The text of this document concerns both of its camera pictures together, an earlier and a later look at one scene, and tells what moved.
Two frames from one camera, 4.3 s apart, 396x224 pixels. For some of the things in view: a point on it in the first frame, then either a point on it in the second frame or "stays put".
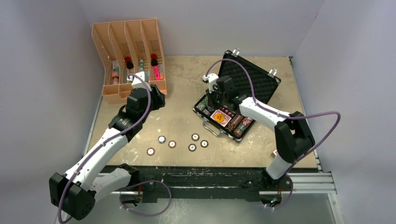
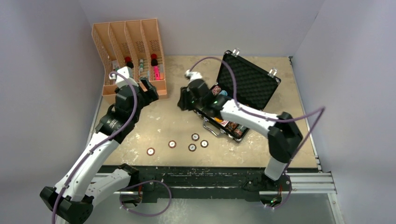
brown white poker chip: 192,147 stays put
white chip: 195,136 stays put
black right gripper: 211,103 -> 184,104
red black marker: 129,63 stays put
